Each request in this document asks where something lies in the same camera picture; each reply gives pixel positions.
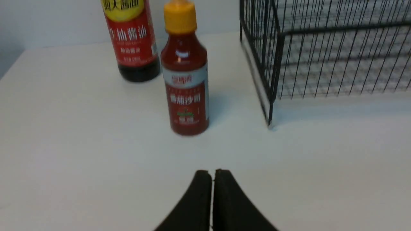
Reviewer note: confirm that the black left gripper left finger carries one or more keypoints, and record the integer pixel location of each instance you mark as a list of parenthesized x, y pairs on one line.
[(192, 212)]

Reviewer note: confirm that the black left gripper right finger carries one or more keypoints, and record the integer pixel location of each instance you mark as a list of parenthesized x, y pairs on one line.
[(232, 210)]

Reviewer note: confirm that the red ketchup squeeze bottle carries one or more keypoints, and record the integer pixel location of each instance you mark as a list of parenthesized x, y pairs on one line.
[(184, 69)]

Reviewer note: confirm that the tall soy sauce bottle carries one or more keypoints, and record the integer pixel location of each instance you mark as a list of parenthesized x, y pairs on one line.
[(132, 35)]

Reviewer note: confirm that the black wire mesh shelf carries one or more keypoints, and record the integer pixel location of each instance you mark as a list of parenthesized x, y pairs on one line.
[(321, 48)]

